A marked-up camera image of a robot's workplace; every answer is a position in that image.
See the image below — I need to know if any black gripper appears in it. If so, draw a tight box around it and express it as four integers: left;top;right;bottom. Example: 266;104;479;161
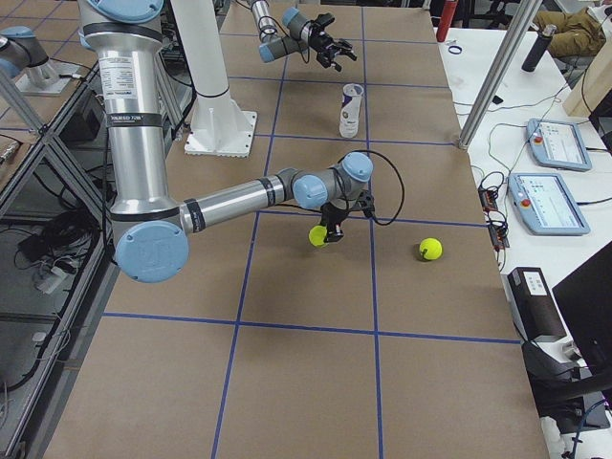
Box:
319;199;354;243
307;13;358;72

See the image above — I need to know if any yellow Wilson tennis ball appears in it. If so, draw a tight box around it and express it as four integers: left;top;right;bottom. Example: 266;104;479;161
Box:
308;225;327;248

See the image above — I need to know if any clear tennis ball can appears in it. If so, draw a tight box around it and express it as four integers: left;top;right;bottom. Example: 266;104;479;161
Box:
339;83;364;139

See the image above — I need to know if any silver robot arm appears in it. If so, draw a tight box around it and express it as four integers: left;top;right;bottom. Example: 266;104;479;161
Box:
79;1;373;283
248;1;358;72

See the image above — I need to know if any yellow Roland Garros tennis ball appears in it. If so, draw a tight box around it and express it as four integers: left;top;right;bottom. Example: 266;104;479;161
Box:
419;237;444;261

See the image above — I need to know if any red cylinder bottle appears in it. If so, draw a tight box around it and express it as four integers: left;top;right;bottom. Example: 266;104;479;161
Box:
436;0;458;43

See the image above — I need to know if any black thermos bottle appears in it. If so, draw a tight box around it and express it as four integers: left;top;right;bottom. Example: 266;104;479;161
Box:
521;24;557;73

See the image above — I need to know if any near blue teach pendant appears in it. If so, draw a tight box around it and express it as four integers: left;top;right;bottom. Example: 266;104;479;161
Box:
508;173;590;236

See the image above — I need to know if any blue teach pendant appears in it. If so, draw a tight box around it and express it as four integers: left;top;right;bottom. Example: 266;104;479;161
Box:
526;119;592;172
508;173;590;236

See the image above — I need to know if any black mini computer box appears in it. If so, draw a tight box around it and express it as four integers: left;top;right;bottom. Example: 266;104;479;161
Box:
507;267;567;342

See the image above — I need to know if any far blue teach pendant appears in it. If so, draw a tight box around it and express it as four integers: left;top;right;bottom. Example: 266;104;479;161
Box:
526;119;592;172

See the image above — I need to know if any black computer monitor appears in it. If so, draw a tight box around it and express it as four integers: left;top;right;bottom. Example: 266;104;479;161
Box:
553;243;611;372

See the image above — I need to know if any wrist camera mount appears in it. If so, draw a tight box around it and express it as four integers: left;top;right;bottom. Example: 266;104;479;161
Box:
358;189;376;219

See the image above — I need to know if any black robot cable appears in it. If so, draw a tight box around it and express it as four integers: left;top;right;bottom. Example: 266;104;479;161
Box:
334;149;406;227

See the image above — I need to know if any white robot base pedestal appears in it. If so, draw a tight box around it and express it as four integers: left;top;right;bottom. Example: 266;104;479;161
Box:
171;0;257;158

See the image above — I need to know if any aluminium frame post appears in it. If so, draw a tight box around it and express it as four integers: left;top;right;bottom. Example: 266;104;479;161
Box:
458;0;542;150

